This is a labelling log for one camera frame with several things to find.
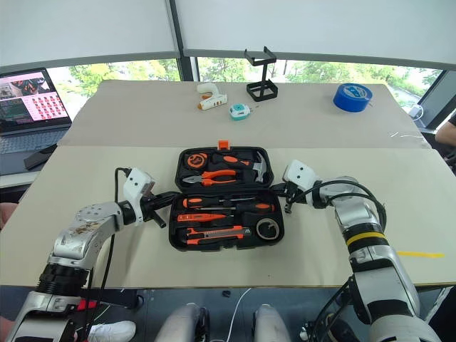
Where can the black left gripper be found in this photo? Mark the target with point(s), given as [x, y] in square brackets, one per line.
[150, 207]

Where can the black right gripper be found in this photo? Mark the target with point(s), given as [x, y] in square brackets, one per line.
[290, 194]

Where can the orange voltage tester pen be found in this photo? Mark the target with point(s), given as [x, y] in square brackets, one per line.
[199, 217]

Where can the orange black utility knife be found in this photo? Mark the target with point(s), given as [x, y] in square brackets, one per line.
[217, 234]

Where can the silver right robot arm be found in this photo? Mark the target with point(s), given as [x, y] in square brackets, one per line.
[374, 256]

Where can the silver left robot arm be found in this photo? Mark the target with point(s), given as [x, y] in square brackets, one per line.
[82, 235]

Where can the black plastic tool case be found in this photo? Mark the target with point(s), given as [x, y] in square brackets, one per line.
[228, 192]

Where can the orange black tape measure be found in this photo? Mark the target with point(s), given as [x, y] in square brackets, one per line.
[197, 159]

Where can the teal white tape measure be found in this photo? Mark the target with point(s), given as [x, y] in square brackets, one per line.
[239, 111]

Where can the small black floor piece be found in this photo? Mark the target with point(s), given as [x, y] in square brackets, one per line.
[225, 294]

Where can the grey rounded robot knee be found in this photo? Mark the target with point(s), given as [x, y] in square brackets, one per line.
[181, 324]
[271, 324]

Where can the white glue gun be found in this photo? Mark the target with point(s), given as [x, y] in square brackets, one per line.
[213, 100]

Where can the blue tape roll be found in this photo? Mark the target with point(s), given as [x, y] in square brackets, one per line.
[352, 98]

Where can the red floor object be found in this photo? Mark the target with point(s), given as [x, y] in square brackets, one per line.
[87, 305]

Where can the white sneaker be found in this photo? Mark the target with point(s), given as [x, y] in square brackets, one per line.
[114, 331]

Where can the flat black device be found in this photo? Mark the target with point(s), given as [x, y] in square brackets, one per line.
[40, 157]

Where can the clear tape strip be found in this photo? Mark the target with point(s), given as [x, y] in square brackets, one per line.
[408, 134]

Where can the yellow tape strip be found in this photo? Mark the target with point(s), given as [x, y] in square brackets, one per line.
[420, 254]

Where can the bystander's bare knee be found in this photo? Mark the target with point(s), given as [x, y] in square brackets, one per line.
[7, 215]

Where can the open laptop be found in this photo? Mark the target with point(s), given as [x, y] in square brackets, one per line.
[33, 103]

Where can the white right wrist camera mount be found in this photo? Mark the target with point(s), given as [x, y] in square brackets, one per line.
[301, 174]

